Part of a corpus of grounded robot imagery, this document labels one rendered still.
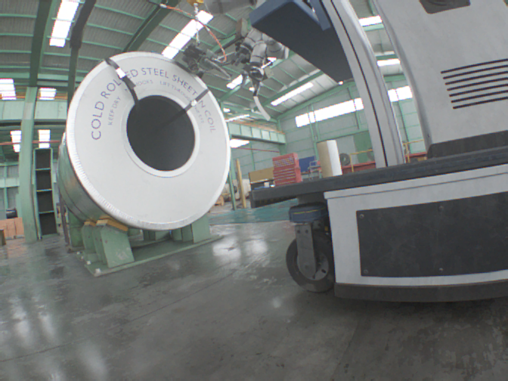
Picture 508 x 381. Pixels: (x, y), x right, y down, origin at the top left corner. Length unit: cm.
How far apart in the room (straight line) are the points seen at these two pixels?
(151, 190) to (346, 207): 105
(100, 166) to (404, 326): 129
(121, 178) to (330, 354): 114
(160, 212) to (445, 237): 124
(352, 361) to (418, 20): 69
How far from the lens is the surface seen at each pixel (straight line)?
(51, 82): 686
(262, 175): 1148
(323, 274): 64
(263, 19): 72
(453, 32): 58
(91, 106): 130
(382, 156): 61
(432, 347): 47
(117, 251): 140
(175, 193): 136
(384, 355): 45
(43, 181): 763
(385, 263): 46
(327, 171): 566
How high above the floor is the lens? 31
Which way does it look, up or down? 1 degrees up
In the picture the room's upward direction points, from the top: 9 degrees counter-clockwise
